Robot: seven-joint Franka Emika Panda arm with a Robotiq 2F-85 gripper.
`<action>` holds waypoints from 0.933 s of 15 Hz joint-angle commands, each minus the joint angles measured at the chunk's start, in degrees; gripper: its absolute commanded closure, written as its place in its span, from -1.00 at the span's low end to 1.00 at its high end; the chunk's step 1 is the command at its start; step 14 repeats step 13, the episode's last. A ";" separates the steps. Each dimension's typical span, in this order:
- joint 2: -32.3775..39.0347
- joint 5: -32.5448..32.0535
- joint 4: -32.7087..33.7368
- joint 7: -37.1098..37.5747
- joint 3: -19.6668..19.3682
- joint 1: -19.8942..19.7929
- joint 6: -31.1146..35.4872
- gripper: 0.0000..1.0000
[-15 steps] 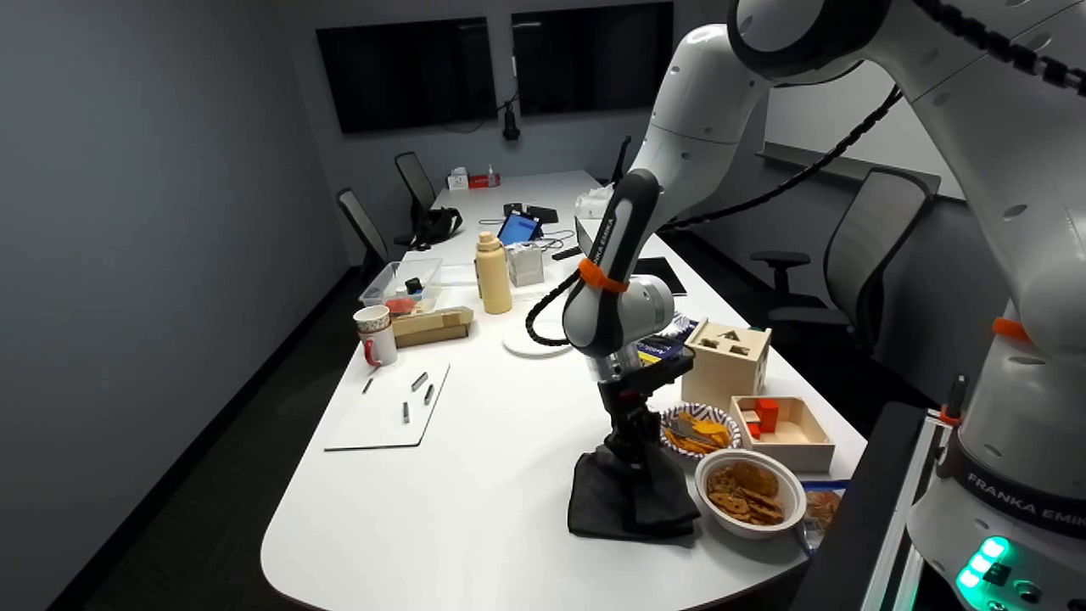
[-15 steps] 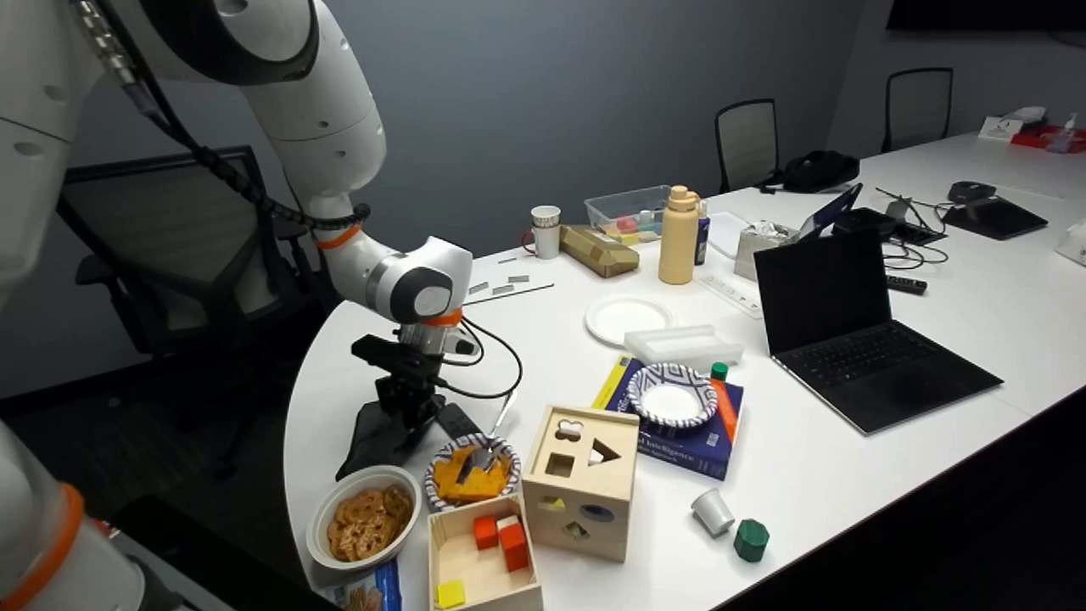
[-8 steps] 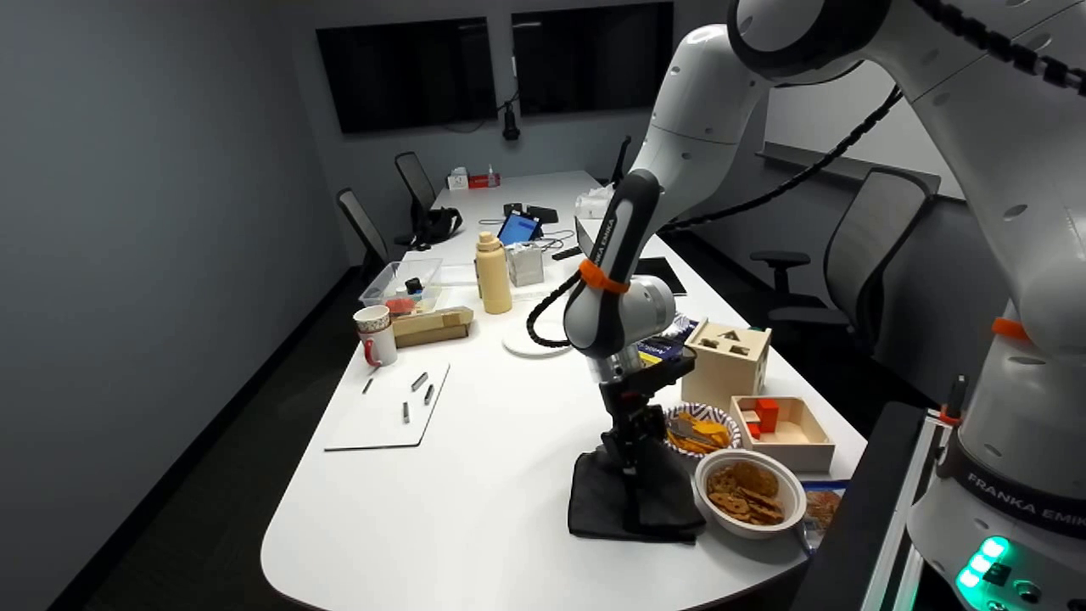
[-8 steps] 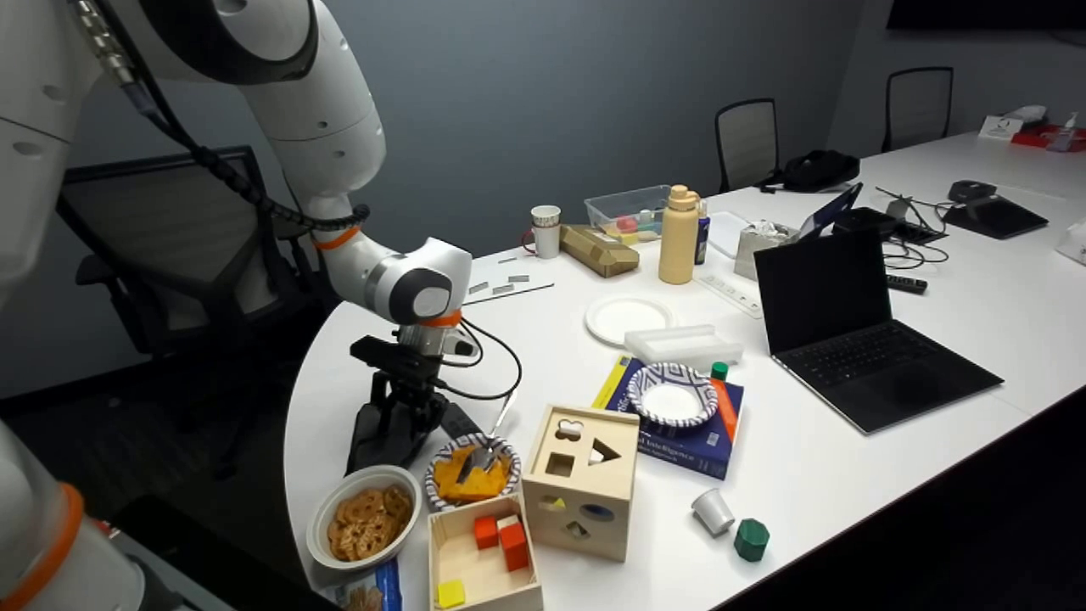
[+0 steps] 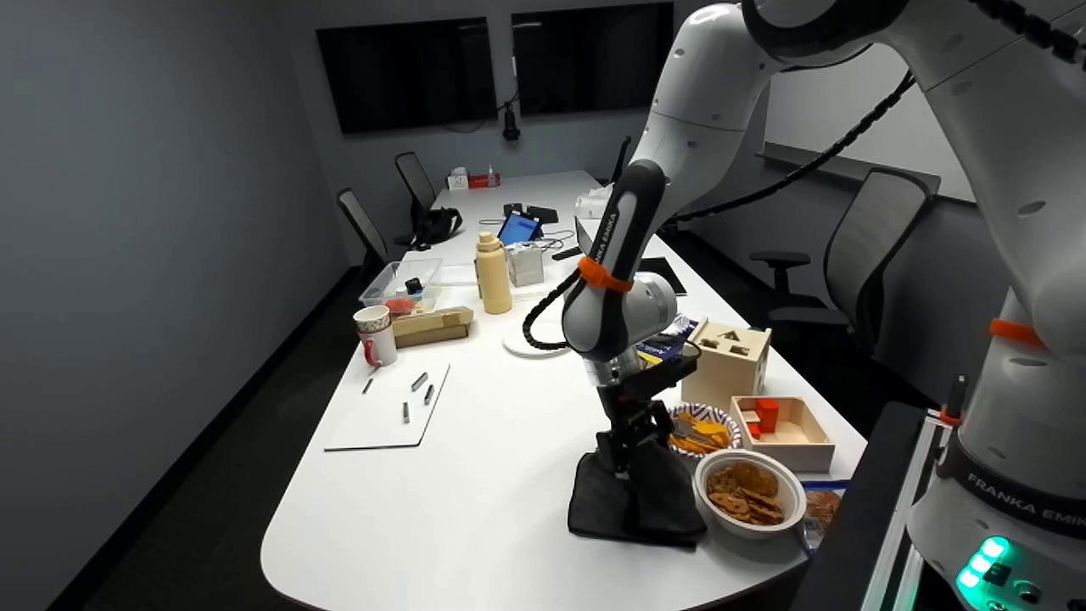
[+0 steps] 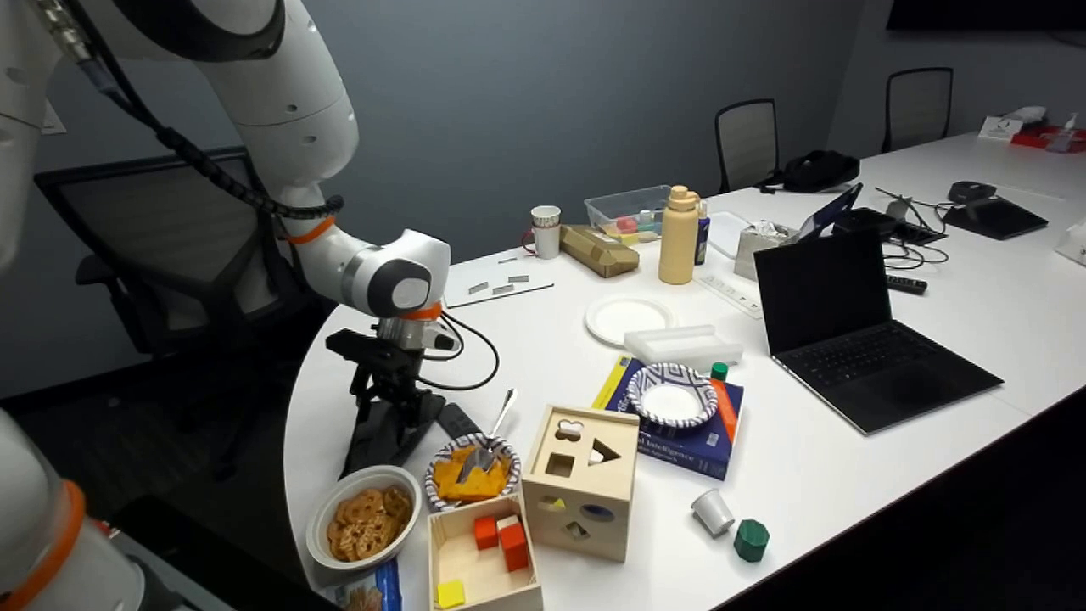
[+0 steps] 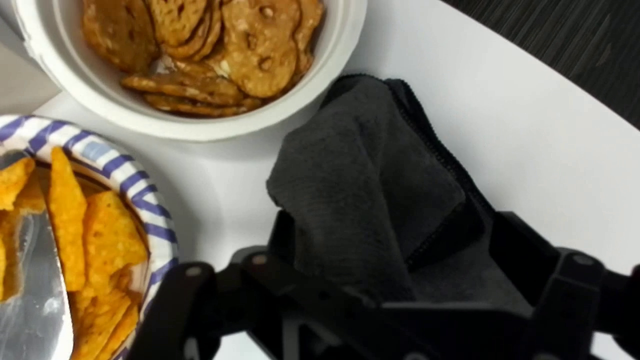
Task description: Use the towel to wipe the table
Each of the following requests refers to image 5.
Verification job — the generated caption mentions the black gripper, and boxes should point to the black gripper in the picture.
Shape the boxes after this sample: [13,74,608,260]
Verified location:
[594,367,679,485]

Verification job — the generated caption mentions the orange chips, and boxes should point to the orange chips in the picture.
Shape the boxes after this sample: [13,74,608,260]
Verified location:
[674,415,737,455]

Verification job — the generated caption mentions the small food bowl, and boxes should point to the small food bowl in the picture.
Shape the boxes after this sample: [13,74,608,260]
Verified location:
[669,399,746,463]

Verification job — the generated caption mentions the wooden shape sorter cube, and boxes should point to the wooden shape sorter cube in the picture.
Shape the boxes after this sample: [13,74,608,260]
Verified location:
[679,320,775,415]

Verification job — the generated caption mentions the brown pretzel crisps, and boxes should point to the brown pretzel crisps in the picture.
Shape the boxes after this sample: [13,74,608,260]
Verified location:
[708,458,792,527]

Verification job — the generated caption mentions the plain white plate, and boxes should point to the plain white plate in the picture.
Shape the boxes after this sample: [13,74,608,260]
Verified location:
[498,323,575,363]

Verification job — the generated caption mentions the white bowl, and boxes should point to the white bowl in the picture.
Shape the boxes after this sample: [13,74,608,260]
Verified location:
[692,443,812,538]

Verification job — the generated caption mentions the open wooden tray box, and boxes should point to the open wooden tray box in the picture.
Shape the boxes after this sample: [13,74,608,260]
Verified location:
[726,392,839,479]

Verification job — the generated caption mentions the black laptop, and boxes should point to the black laptop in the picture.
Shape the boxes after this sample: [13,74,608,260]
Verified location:
[642,253,688,303]

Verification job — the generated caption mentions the blue snack bag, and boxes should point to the blue snack bag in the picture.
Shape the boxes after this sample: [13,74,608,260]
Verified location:
[797,479,849,537]

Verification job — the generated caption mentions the small white box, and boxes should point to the small white box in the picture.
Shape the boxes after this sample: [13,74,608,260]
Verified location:
[504,234,559,288]

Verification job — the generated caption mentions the black robot stand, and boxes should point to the black robot stand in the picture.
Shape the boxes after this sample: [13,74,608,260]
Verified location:
[792,399,929,611]

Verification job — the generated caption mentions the tan plastic bottle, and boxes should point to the tan plastic bottle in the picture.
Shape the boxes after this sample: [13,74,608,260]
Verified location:
[472,226,519,320]

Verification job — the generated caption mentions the brown wooden box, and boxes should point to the brown wooden box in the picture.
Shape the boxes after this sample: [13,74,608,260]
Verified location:
[387,303,475,348]

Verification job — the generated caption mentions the blue screen tablet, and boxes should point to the blue screen tablet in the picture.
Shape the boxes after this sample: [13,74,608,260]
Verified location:
[495,209,544,246]

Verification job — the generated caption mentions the white board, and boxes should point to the white board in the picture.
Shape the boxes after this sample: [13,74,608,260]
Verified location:
[323,356,456,455]

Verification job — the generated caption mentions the black flat device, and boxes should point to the black flat device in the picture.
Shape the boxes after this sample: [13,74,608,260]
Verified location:
[504,199,559,226]

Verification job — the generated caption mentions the white lidded jar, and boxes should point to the white lidded jar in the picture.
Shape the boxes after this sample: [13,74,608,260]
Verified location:
[349,303,402,370]

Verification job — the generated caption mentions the clear plastic container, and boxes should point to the clear plastic container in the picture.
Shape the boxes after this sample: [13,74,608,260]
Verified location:
[356,246,449,312]

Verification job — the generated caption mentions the black bag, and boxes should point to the black bag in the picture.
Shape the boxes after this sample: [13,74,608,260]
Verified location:
[408,199,470,250]

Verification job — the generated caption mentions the black mesh office chair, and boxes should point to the black mesh office chair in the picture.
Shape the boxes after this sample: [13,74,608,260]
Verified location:
[746,165,934,375]

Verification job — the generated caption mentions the black conference chair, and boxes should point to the black conference chair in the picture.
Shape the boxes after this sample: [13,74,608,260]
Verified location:
[390,149,444,215]
[333,182,395,267]

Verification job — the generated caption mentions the thin black cable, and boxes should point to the thin black cable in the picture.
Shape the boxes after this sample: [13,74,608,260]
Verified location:
[519,267,594,356]

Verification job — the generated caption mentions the white metal stand rail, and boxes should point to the white metal stand rail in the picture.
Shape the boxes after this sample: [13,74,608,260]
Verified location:
[858,375,951,611]

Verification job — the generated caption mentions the black wall television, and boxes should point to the black wall television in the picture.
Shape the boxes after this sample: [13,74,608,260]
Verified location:
[313,12,504,134]
[508,0,679,119]

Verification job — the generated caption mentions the black corrugated cable conduit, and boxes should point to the black corrugated cable conduit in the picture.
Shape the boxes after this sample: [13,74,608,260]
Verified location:
[970,0,1086,70]

